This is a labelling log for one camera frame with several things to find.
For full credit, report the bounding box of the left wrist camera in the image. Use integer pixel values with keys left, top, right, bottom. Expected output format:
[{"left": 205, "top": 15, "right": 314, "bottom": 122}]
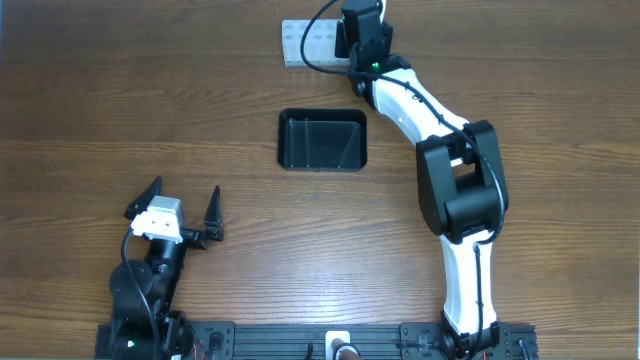
[{"left": 129, "top": 194, "right": 185, "bottom": 245}]

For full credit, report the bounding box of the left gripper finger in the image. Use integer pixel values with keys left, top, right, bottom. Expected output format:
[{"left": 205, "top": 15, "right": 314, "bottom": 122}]
[
  {"left": 202, "top": 184, "right": 226, "bottom": 242},
  {"left": 123, "top": 175, "right": 164, "bottom": 221}
]

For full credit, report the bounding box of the clear test tube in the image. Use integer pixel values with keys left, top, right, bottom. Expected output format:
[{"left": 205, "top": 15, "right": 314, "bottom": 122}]
[
  {"left": 301, "top": 117, "right": 312, "bottom": 168},
  {"left": 335, "top": 121, "right": 364, "bottom": 169},
  {"left": 286, "top": 118, "right": 298, "bottom": 168}
]

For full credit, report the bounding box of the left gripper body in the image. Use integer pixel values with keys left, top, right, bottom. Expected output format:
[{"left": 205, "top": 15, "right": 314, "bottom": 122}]
[{"left": 179, "top": 227, "right": 209, "bottom": 250}]

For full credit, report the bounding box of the mounting rail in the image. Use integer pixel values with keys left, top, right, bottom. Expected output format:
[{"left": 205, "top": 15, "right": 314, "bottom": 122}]
[{"left": 94, "top": 319, "right": 539, "bottom": 360}]

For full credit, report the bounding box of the white test tube rack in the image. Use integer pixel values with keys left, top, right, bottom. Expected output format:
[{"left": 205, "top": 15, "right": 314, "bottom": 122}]
[{"left": 281, "top": 18, "right": 351, "bottom": 69}]

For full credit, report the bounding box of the black tray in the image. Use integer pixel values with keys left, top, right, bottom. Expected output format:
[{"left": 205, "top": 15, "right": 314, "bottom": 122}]
[{"left": 277, "top": 107, "right": 369, "bottom": 173}]

